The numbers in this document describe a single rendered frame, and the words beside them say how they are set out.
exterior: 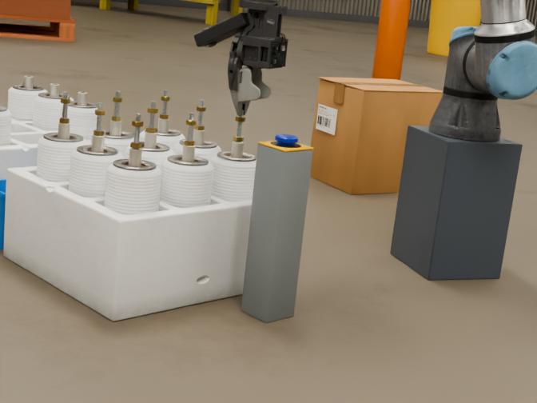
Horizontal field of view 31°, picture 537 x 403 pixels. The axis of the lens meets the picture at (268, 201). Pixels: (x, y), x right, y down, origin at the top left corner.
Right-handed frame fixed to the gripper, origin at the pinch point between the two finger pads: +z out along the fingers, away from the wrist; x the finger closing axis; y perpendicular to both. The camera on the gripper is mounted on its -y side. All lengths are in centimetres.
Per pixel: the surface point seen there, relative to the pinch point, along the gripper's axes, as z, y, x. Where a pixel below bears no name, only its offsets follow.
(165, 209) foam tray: 16.9, -2.5, -18.7
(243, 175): 11.9, 4.1, -3.2
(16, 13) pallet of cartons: 20, -317, 293
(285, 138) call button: 1.7, 16.1, -11.7
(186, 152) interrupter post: 7.5, -3.2, -12.3
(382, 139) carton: 19, -6, 97
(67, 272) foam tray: 30.2, -17.0, -27.1
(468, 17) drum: 3, -133, 613
